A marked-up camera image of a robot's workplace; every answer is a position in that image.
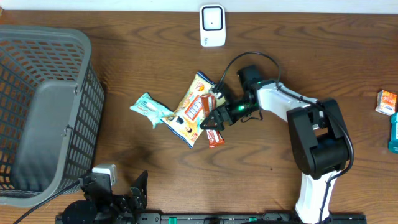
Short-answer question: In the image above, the red chocolate bar wrapper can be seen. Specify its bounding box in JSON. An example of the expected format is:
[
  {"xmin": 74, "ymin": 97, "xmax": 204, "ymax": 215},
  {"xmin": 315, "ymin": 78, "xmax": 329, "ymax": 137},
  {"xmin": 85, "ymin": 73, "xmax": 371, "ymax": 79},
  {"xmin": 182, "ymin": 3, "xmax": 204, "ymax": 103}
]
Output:
[{"xmin": 200, "ymin": 93, "xmax": 224, "ymax": 148}]

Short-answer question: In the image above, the light green tissue pack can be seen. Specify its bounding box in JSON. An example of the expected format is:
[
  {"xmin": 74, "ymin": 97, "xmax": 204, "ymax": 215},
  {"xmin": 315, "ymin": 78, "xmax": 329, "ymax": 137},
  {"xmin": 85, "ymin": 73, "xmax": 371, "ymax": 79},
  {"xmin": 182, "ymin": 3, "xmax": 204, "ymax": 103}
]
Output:
[{"xmin": 129, "ymin": 93, "xmax": 173, "ymax": 129}]

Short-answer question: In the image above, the small orange snack box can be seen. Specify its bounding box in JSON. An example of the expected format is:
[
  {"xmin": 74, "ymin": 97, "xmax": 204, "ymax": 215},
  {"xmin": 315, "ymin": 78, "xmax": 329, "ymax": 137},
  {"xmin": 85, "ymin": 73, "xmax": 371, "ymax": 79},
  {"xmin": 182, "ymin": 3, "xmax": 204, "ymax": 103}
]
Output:
[{"xmin": 375, "ymin": 90, "xmax": 397, "ymax": 116}]

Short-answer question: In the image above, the teal mouthwash bottle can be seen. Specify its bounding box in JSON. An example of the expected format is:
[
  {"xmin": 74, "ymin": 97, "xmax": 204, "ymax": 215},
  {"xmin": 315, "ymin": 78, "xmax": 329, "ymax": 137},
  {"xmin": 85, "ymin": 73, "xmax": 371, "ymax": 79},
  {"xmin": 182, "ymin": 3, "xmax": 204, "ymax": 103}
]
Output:
[{"xmin": 388, "ymin": 113, "xmax": 398, "ymax": 154}]

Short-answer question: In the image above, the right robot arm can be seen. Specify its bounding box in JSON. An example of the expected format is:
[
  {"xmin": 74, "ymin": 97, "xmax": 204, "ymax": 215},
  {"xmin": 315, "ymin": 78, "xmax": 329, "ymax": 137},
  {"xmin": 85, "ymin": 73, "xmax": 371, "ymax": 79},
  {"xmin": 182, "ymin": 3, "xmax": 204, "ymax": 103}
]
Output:
[{"xmin": 200, "ymin": 65, "xmax": 354, "ymax": 223}]

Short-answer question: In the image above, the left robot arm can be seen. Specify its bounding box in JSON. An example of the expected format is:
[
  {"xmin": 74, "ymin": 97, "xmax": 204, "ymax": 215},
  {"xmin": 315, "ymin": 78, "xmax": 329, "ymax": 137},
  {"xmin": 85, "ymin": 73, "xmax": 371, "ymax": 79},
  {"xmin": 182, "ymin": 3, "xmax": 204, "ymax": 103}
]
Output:
[{"xmin": 55, "ymin": 170, "xmax": 148, "ymax": 224}]

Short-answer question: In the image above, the white barcode scanner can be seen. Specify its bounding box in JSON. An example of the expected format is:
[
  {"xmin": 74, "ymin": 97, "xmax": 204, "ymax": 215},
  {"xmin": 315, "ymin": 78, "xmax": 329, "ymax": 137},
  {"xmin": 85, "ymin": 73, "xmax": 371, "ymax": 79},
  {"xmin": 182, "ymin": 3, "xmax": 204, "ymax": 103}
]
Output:
[{"xmin": 199, "ymin": 4, "xmax": 226, "ymax": 47}]

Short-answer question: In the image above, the grey plastic shopping basket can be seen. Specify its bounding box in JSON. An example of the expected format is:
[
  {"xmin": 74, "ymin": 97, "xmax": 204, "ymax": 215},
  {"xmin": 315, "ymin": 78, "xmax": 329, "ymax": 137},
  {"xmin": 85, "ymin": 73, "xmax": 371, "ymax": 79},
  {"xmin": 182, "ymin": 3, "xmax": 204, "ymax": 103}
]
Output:
[{"xmin": 1, "ymin": 25, "xmax": 104, "ymax": 207}]

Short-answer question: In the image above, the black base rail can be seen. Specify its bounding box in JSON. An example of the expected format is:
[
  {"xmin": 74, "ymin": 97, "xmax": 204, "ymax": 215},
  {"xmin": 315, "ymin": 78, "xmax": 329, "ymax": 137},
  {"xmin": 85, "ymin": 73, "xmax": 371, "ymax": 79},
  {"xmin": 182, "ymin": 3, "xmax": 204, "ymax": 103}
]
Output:
[{"xmin": 55, "ymin": 211, "xmax": 368, "ymax": 224}]

